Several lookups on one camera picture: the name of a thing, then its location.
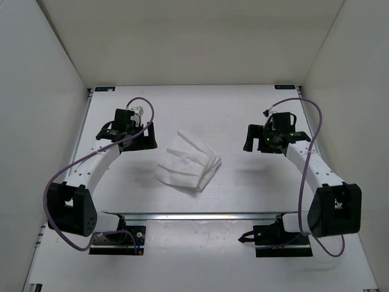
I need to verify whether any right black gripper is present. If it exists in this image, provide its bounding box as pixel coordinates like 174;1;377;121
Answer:
243;125;281;154

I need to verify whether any white pleated skirt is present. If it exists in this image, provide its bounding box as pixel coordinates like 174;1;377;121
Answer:
154;130;222;192

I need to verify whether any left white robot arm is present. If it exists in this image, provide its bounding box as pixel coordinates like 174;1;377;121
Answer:
47;106;157;242

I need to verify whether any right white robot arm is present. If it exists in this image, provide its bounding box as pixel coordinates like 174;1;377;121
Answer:
243;112;362;244

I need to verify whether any right blue corner label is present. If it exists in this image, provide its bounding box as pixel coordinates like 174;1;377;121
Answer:
274;85;295;90

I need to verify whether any blue corner label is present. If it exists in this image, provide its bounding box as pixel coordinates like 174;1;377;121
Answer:
274;85;295;90
94;86;115;92

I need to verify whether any left blue corner label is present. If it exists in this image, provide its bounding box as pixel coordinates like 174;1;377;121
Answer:
94;86;115;92

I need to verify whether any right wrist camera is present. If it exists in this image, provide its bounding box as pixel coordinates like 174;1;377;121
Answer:
263;107;275;122

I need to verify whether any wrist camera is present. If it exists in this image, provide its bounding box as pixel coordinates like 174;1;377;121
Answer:
263;107;275;122
126;106;144;127

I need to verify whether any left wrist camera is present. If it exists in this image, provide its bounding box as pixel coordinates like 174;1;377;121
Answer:
126;106;144;127

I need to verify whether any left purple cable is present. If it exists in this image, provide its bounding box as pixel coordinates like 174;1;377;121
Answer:
43;97;154;252

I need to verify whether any purple cable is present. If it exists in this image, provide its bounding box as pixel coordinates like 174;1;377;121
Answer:
263;97;346;258
43;97;154;252

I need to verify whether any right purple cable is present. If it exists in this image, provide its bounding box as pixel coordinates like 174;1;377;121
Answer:
263;97;346;258

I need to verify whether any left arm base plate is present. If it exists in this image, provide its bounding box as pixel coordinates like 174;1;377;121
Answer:
89;225;146;256

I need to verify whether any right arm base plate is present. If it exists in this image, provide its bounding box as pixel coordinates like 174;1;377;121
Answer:
253;223;313;258

